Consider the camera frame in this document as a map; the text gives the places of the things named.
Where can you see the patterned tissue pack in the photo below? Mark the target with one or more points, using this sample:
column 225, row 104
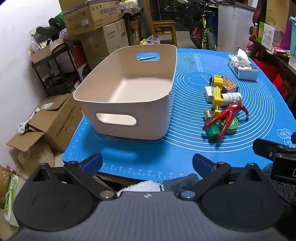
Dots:
column 242, row 67

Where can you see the yellow plastic toy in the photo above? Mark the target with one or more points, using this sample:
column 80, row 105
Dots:
column 218, row 97

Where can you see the blue silicone baking mat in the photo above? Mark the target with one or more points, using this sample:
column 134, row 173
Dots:
column 185, row 148

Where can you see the wooden chair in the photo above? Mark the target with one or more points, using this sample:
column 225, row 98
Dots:
column 163, row 25

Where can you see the white charger block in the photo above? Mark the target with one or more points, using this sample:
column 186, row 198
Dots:
column 210, row 93

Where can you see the large plain cardboard box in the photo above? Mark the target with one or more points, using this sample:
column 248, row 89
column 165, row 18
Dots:
column 108, row 39

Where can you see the green bottle with gold cap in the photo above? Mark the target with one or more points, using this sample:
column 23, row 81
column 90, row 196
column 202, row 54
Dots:
column 214, row 132

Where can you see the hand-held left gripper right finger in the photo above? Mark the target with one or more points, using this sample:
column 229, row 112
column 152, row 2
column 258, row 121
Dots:
column 202, row 163

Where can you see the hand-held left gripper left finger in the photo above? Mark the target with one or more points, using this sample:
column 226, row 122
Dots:
column 93, row 162

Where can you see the clear plastic bag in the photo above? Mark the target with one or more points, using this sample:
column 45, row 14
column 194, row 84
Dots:
column 152, row 39

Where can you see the open cardboard box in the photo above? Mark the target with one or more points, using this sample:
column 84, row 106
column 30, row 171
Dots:
column 55, row 120

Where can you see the dark wooden table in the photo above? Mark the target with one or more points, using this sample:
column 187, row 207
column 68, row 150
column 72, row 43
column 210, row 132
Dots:
column 131, row 25

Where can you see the printed cardboard box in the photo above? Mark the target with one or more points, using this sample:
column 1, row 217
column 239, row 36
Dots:
column 90, row 16

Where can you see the green round tin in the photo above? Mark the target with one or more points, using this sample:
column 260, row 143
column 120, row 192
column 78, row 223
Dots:
column 232, row 124

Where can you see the oil bottle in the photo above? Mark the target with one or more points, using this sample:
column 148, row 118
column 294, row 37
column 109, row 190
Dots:
column 255, row 31

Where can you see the beige plastic storage bin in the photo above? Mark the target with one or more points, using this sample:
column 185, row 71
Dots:
column 124, row 106

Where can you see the brown sack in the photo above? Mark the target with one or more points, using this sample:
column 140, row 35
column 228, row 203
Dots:
column 32, row 157

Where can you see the beige tray box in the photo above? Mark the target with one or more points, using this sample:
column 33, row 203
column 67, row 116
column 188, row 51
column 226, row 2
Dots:
column 45, row 51

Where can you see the dark wooden bench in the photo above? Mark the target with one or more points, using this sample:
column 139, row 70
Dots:
column 279, row 62

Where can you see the grey fuzzy clothing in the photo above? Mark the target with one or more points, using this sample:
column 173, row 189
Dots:
column 161, row 183

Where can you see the black and green bicycle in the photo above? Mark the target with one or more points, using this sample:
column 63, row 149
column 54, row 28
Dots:
column 205, row 30

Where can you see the green printed bag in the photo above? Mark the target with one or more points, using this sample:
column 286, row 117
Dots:
column 11, row 197

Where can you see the teal storage bin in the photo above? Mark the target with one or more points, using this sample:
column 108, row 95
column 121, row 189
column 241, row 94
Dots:
column 293, row 37

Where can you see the brown paper bag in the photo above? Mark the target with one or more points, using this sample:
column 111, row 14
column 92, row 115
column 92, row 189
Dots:
column 277, row 14

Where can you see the white chest freezer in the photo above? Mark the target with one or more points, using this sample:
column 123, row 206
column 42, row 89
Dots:
column 233, row 25

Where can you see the black utility cart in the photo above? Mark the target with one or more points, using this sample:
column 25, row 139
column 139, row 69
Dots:
column 57, row 76

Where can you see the white tube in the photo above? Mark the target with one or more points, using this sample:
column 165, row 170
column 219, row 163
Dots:
column 233, row 96

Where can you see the brown cork box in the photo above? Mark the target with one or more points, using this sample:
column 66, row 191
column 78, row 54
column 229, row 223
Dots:
column 230, row 84

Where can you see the green and white carton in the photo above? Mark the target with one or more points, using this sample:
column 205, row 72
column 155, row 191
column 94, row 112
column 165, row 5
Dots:
column 266, row 34

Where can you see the pink gift bag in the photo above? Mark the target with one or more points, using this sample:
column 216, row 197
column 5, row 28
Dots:
column 286, row 34

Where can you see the red figure toy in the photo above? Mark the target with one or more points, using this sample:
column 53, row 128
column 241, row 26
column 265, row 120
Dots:
column 229, row 113

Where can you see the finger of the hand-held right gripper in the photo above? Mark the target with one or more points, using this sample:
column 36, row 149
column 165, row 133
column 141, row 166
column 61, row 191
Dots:
column 263, row 147

